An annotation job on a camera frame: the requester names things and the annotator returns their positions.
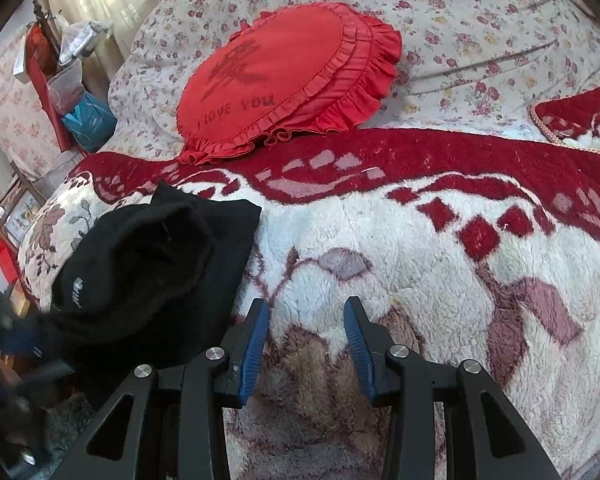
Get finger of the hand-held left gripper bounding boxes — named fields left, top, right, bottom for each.
left=2, top=327, right=47, bottom=361

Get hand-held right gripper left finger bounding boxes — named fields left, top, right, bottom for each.
left=52, top=298, right=271, bottom=480

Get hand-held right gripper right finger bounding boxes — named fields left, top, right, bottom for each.
left=343, top=296, right=563, bottom=480

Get black pants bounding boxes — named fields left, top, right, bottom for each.
left=40, top=181, right=262, bottom=408

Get teal shaggy rug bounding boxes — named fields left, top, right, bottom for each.
left=40, top=395, right=103, bottom=468

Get red and white plush blanket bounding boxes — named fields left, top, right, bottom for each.
left=19, top=85, right=600, bottom=480

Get wooden chair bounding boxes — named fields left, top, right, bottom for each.
left=0, top=175, right=46, bottom=253

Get floral furniture cover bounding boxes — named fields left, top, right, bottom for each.
left=0, top=35, right=76, bottom=181

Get blue bag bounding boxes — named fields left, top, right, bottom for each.
left=61, top=92, right=118, bottom=153

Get clear plastic bag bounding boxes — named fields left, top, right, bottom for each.
left=47, top=62, right=86, bottom=113

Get red hanging bag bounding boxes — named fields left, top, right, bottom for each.
left=24, top=22, right=76, bottom=153

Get red heart-shaped frilled pillow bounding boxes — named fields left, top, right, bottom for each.
left=176, top=2, right=403, bottom=167

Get crumpled filled plastic bag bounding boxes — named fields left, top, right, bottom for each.
left=59, top=20, right=112, bottom=63

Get wooden coat stand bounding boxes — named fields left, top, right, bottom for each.
left=32, top=0, right=63, bottom=61

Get floral quilt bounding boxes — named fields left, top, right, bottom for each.
left=107, top=0, right=600, bottom=161

